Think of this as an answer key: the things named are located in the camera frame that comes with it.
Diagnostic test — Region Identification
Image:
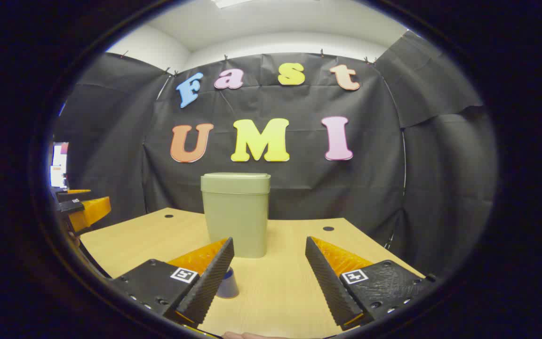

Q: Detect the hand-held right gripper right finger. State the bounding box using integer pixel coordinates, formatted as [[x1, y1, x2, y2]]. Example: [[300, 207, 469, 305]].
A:
[[305, 236, 437, 331]]

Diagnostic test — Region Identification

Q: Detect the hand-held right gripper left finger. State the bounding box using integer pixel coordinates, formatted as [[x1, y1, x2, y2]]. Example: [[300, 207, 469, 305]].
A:
[[109, 237, 235, 329]]

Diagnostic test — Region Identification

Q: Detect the blue silver pop can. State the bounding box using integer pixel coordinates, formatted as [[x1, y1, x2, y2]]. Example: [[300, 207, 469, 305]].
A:
[[215, 266, 240, 299]]

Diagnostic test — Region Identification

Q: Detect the green desktop garbage bin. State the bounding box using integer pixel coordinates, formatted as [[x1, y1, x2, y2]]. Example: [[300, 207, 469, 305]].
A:
[[200, 172, 271, 258]]

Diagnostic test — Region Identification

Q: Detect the wooden desktop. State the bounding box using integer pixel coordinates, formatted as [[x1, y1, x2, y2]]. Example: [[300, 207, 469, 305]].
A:
[[79, 208, 426, 339]]

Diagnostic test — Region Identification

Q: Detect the computer monitor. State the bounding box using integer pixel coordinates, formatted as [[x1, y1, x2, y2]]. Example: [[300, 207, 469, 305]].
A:
[[50, 143, 69, 189]]

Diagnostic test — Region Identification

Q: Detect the black backdrop cloth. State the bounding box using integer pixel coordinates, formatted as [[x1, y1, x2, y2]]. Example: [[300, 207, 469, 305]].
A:
[[54, 31, 498, 278]]

